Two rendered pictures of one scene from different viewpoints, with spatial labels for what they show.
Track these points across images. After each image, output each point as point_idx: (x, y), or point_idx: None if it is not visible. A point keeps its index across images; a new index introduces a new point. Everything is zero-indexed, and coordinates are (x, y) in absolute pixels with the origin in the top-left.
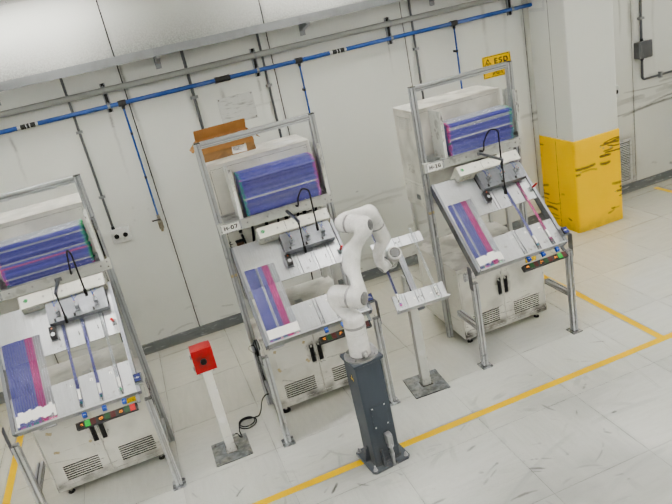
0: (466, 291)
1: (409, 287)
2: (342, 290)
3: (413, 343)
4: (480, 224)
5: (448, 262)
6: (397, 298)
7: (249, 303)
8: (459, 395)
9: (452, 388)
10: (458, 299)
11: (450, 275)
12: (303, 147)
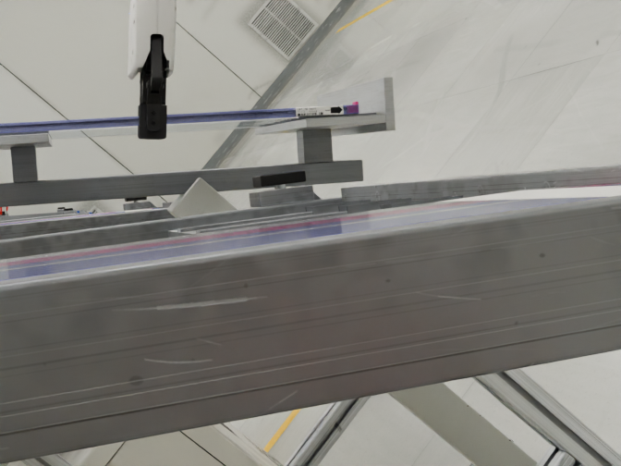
0: (220, 430)
1: (249, 176)
2: None
3: (450, 436)
4: (37, 221)
5: (85, 450)
6: (319, 106)
7: (131, 340)
8: None
9: (614, 447)
10: (239, 465)
11: (142, 446)
12: None
